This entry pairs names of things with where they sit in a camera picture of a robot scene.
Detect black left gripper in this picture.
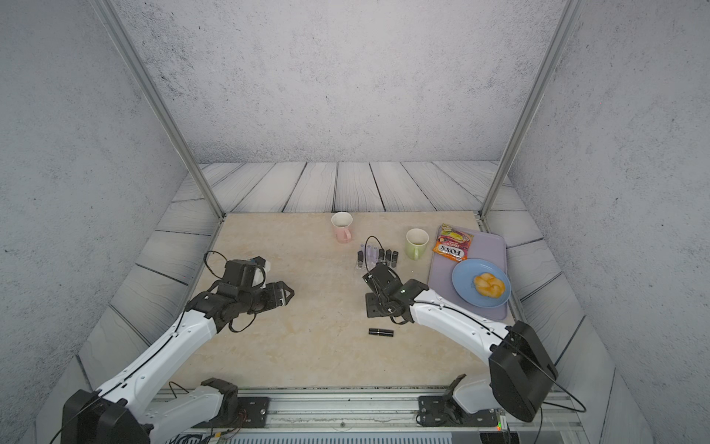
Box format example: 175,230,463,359
237,279,297,315

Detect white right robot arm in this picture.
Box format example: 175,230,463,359
362,263,558,427

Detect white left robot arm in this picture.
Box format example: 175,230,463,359
53,256,295,443

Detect clear acrylic lipstick organizer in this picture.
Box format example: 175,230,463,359
356,244,398,279

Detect light green ceramic mug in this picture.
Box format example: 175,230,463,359
405,228,430,261

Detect light blue plate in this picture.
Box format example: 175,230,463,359
452,259,512,308

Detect Fox's fruits candy bag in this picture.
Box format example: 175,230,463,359
433,224,473,263

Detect pink ceramic mug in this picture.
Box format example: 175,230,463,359
331,212,353,244

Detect yellow braided bread bun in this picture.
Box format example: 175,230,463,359
473,273,506,299

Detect lilac plastic tray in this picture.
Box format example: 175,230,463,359
427,227,511,322

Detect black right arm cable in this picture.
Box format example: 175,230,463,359
362,235,587,444

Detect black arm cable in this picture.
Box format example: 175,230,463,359
362,235,587,444
48,250,267,444

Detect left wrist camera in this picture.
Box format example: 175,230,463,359
251,256,271,279

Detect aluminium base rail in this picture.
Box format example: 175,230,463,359
224,387,588,443

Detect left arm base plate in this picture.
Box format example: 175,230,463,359
194,397,270,429

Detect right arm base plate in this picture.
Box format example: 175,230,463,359
415,395,499,427

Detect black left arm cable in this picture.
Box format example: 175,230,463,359
48,250,267,444

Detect left aluminium frame post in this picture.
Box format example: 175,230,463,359
91,0,226,222

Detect aluminium frame post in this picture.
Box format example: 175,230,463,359
91,0,226,222
479,0,584,219

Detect right aluminium frame post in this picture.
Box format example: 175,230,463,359
479,0,584,219

